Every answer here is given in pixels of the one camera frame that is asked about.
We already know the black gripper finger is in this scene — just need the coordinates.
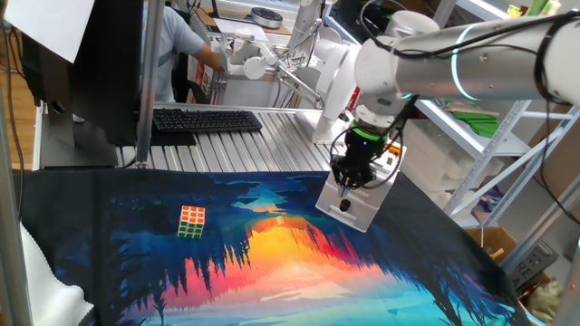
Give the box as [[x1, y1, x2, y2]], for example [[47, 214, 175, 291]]
[[330, 156, 351, 200], [349, 158, 380, 191]]

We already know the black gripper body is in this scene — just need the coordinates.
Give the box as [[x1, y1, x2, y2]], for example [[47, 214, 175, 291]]
[[337, 133, 392, 176]]

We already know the person's bare forearm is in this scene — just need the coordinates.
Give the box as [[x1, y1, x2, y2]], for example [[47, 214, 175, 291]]
[[194, 41, 226, 72]]

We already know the white plastic drawer cabinet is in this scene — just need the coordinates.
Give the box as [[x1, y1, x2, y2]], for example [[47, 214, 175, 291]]
[[315, 142, 408, 234]]

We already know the white drawer with black knob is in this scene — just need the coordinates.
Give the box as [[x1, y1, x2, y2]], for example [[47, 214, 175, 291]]
[[315, 189, 381, 233]]

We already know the white metal shelf rack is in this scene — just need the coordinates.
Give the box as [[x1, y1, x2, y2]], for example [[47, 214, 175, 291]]
[[410, 0, 580, 273]]

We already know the beige wooden piece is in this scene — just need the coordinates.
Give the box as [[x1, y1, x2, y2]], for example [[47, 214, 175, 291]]
[[443, 102, 499, 118]]

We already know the colourful forest sunset cloth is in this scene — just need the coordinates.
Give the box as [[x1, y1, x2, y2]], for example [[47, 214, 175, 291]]
[[20, 168, 534, 326]]

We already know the green cloth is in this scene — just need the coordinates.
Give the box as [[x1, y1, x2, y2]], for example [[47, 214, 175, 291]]
[[452, 110, 499, 139]]

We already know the white jointed teleoperation device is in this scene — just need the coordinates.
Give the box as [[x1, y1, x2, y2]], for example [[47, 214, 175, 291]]
[[210, 27, 325, 110]]

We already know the brown cardboard box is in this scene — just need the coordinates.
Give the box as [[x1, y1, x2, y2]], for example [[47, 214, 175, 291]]
[[464, 225, 517, 264]]

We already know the black keyboard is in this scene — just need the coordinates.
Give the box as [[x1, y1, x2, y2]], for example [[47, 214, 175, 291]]
[[152, 107, 264, 134]]

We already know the orange green Rubik's cube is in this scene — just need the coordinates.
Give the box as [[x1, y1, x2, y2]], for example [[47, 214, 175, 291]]
[[177, 205, 207, 240]]

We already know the round grey speaker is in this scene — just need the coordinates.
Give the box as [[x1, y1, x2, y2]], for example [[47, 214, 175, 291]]
[[250, 6, 285, 30]]

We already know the red white carton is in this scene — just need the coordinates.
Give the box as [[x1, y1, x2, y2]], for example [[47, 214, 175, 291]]
[[187, 56, 215, 104]]

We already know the black mouse pad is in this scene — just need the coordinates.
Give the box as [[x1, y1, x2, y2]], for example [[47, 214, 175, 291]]
[[149, 120, 198, 148]]

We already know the grey lettered plate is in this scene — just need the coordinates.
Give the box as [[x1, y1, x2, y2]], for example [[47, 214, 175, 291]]
[[509, 242, 559, 291]]

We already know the person in light blue shirt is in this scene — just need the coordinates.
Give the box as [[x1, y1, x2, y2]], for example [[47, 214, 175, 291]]
[[140, 6, 205, 104]]

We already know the beige crumpled bag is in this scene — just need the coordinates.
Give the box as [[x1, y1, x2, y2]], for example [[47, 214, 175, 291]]
[[525, 278, 566, 325]]

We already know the green translucent bottle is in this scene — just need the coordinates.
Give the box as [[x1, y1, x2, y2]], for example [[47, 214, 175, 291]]
[[525, 0, 562, 15]]

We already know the black computer monitor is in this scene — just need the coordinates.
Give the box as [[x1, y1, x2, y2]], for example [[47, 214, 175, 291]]
[[20, 0, 145, 169]]

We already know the white underlay cloth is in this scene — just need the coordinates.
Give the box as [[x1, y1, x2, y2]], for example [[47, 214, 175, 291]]
[[20, 224, 94, 326]]

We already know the white paper sheet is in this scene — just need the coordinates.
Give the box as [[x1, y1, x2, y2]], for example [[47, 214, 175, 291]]
[[3, 0, 96, 64]]

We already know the aluminium frame stand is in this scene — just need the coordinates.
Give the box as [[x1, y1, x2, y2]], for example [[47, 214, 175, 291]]
[[210, 67, 318, 110]]

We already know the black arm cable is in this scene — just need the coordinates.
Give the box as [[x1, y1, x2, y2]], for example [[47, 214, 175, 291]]
[[328, 0, 580, 227]]

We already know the aluminium frame post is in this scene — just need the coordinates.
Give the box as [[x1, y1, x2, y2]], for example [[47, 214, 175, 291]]
[[0, 85, 33, 326], [134, 0, 167, 169]]

